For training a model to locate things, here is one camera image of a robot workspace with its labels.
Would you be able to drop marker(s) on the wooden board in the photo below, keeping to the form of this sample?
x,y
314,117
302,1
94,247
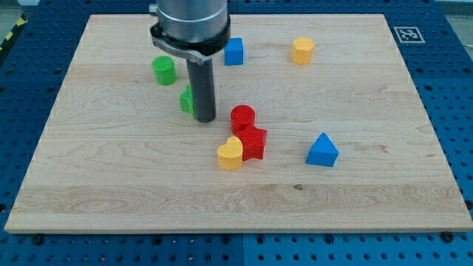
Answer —
x,y
119,156

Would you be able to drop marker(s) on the red star block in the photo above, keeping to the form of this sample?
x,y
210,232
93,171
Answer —
x,y
253,142

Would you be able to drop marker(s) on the red cylinder block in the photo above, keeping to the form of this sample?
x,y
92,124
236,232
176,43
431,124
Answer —
x,y
242,117

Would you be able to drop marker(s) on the yellow heart block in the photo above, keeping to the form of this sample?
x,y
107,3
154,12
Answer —
x,y
229,155

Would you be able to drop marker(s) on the green star block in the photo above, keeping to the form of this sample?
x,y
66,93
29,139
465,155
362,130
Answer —
x,y
186,101

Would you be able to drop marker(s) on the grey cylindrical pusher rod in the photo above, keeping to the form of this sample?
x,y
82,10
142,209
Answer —
x,y
201,78

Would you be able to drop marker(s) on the blue cube block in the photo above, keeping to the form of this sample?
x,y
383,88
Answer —
x,y
234,52

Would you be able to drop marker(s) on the blue triangle block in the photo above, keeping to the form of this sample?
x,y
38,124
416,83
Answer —
x,y
323,152

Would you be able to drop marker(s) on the green cylinder block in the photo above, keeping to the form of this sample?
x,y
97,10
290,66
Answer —
x,y
164,70

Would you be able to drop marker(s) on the yellow hexagon block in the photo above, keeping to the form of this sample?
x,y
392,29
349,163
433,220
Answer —
x,y
302,50

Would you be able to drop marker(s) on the white fiducial marker tag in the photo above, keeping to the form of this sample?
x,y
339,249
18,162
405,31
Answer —
x,y
409,35

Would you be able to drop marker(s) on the yellow black hazard tape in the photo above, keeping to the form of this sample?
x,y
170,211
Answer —
x,y
13,34

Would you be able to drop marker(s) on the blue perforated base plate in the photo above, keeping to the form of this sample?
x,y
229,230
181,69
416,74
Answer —
x,y
34,69

